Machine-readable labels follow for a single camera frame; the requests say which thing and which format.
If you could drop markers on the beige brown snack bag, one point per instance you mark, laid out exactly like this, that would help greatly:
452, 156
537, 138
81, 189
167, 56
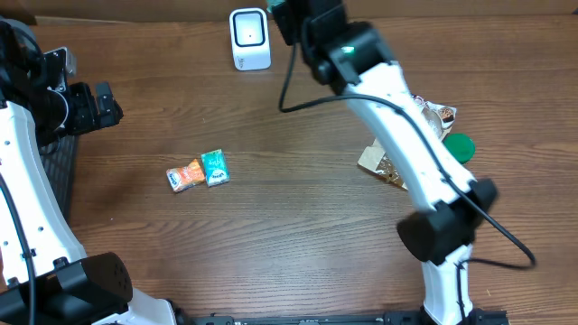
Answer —
374, 158

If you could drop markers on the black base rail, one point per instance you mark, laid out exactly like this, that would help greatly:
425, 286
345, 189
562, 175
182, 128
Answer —
387, 318

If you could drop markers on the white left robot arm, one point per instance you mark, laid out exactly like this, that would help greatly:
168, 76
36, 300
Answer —
49, 276

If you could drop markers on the green lid jar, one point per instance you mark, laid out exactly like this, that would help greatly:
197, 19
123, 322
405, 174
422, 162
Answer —
460, 146

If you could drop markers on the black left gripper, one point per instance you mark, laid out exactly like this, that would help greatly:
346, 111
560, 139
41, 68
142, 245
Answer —
92, 118

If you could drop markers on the orange snack packet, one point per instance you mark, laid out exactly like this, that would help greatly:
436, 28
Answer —
182, 178

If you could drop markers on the grey plastic mesh basket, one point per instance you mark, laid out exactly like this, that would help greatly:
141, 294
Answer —
58, 158

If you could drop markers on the teal snack packet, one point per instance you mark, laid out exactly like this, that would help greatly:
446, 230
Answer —
272, 3

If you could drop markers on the small teal white packet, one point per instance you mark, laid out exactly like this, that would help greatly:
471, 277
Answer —
215, 167

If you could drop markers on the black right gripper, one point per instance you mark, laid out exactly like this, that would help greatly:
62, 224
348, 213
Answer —
288, 33

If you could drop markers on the white barcode scanner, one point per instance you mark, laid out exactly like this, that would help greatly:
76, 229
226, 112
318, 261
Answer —
250, 39

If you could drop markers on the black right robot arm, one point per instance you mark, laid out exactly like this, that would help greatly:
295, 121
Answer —
355, 61

